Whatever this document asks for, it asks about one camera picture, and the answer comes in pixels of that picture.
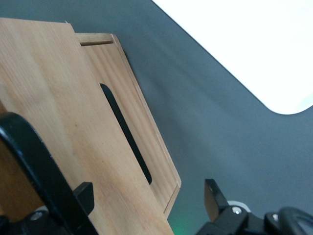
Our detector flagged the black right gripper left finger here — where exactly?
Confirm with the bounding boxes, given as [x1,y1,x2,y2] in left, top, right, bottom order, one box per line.
[72,182,95,219]

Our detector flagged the wooden box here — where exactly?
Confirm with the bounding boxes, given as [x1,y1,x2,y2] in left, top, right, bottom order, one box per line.
[0,17,175,235]

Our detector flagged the oak wooden drawer cabinet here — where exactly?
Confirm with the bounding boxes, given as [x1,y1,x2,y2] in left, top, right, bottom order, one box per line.
[77,33,182,215]

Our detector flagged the black metal drawer handle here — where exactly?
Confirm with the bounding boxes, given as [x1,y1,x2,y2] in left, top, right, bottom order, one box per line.
[0,112,98,235]

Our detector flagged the black looped gripper cable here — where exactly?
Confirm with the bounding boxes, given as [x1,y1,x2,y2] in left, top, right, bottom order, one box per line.
[265,206,313,235]

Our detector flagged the oak drawer front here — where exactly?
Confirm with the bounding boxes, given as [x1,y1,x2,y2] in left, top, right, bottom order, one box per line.
[83,44,178,213]

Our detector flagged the cream rectangular plastic tray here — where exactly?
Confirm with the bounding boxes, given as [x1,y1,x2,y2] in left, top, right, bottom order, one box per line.
[151,0,313,115]

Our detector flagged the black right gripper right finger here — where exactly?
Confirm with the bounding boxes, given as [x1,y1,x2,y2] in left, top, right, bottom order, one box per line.
[198,178,267,235]

